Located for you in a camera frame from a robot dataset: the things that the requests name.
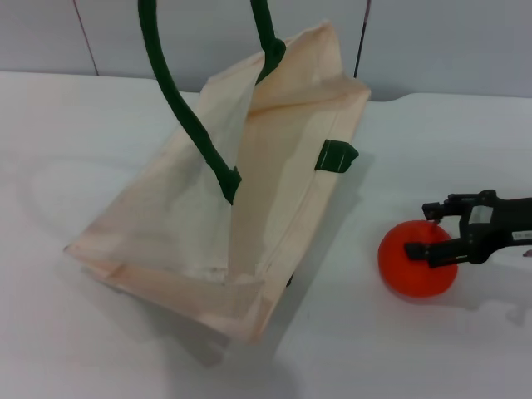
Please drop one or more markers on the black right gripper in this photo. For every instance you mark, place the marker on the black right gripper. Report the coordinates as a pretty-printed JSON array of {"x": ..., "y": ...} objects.
[{"x": 503, "y": 224}]

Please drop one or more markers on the orange fruit with stem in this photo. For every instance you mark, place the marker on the orange fruit with stem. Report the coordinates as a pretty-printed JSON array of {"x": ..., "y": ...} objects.
[{"x": 415, "y": 278}]

